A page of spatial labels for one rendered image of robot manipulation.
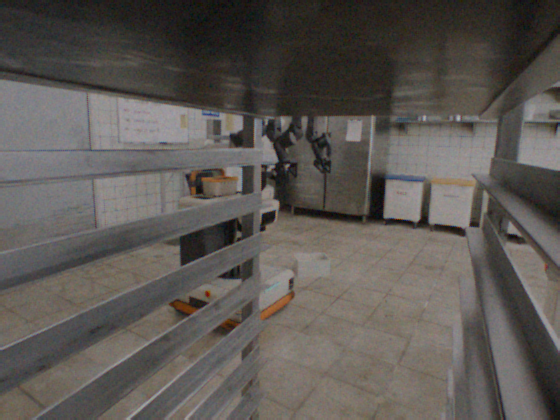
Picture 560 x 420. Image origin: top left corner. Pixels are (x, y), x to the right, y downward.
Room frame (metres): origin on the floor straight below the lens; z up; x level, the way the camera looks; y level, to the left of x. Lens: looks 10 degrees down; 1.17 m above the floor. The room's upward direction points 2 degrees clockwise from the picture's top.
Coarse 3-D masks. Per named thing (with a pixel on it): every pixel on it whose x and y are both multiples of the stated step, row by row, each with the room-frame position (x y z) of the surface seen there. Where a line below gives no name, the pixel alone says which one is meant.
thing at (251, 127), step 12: (252, 120) 0.71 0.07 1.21; (252, 132) 0.71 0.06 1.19; (252, 144) 0.71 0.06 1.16; (252, 168) 0.71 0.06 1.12; (252, 180) 0.71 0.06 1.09; (252, 192) 0.71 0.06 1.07; (252, 216) 0.71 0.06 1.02; (252, 228) 0.71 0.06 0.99; (252, 264) 0.71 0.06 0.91; (252, 300) 0.71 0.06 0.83; (252, 312) 0.71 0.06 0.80; (252, 348) 0.71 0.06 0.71; (252, 384) 0.71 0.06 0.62
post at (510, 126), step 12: (516, 108) 0.52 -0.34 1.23; (504, 120) 0.53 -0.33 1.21; (516, 120) 0.52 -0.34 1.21; (504, 132) 0.53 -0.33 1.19; (516, 132) 0.52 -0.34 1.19; (504, 144) 0.52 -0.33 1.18; (516, 144) 0.52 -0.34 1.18; (504, 156) 0.52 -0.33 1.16; (516, 156) 0.52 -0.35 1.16; (492, 204) 0.53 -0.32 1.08; (492, 216) 0.53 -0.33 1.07; (504, 216) 0.52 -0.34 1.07; (504, 228) 0.52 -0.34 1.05; (504, 240) 0.52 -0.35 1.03
